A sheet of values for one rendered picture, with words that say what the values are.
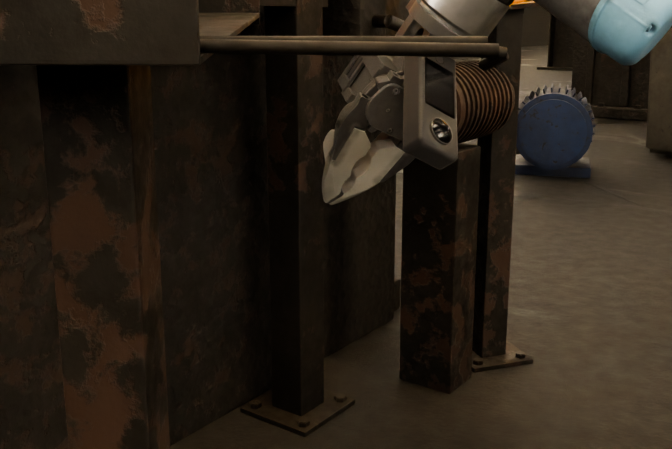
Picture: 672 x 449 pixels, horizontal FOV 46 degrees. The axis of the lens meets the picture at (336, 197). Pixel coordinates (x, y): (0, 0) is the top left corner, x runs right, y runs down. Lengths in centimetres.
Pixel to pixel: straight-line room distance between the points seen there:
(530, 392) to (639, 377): 21
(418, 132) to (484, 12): 13
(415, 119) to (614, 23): 18
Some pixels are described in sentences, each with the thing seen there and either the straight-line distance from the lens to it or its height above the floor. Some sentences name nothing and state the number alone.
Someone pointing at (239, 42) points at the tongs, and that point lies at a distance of 40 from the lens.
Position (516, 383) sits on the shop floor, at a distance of 140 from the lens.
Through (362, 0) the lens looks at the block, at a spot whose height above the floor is 63.
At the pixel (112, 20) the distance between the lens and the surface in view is 40.
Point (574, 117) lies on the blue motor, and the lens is 301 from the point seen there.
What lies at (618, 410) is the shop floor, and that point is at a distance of 136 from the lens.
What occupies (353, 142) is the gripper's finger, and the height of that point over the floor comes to 49.
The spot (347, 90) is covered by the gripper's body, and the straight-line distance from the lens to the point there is 78.
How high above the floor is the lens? 61
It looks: 13 degrees down
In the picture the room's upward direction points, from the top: straight up
